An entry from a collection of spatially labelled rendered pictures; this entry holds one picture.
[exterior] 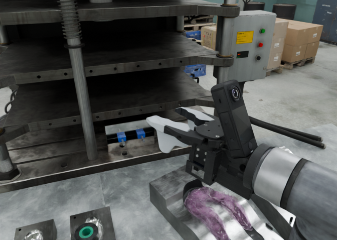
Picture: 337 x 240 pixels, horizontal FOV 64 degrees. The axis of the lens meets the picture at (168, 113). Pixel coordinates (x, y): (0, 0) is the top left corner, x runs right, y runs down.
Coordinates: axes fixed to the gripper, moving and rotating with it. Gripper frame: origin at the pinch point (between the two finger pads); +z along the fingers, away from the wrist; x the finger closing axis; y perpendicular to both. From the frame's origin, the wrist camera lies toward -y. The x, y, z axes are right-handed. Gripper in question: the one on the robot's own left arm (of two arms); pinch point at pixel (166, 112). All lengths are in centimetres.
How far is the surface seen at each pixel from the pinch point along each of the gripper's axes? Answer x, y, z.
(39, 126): 12, 42, 93
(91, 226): 3, 55, 33
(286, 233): 54, 55, -17
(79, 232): -1, 56, 33
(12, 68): 7, 15, 104
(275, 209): 56, 50, -11
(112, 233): 8, 58, 27
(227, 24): 87, -12, 42
